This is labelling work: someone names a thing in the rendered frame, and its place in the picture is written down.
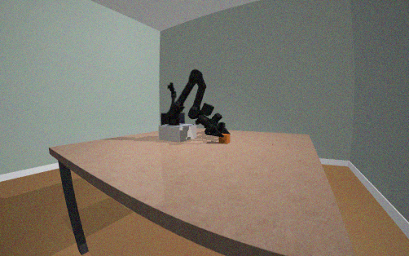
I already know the orange block with dark square marking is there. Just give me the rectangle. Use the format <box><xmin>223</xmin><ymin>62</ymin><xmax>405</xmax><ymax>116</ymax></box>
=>
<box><xmin>219</xmin><ymin>134</ymin><xmax>231</xmax><ymax>144</ymax></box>

